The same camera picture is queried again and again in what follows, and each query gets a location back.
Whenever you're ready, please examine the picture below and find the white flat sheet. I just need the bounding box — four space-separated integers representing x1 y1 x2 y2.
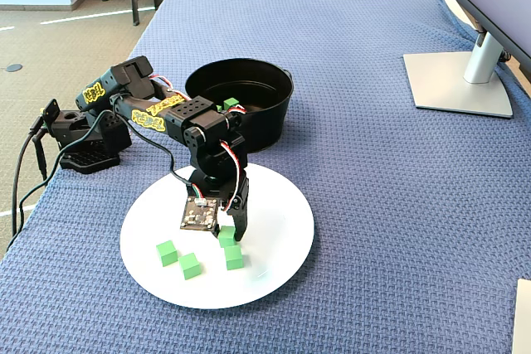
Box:
510 278 531 354

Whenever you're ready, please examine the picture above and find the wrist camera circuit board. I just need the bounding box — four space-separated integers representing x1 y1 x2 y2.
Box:
179 195 221 233

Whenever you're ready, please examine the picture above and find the white round plate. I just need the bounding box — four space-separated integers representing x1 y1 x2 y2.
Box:
119 162 315 311

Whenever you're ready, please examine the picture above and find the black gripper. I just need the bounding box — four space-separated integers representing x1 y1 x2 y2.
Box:
188 137 252 244

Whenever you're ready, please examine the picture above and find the blue woven table cloth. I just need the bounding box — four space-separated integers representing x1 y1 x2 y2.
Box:
0 0 531 354

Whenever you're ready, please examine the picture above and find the white floor tape line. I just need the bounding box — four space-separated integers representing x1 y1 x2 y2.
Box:
0 203 37 218

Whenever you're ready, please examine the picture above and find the silver monitor stand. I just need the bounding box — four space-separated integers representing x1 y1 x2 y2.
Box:
402 22 515 119

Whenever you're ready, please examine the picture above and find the black metal bucket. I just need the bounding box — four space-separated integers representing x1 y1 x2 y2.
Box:
184 57 295 154

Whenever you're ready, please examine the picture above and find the thin black camera cable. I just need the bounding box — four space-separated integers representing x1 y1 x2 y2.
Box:
57 96 202 201

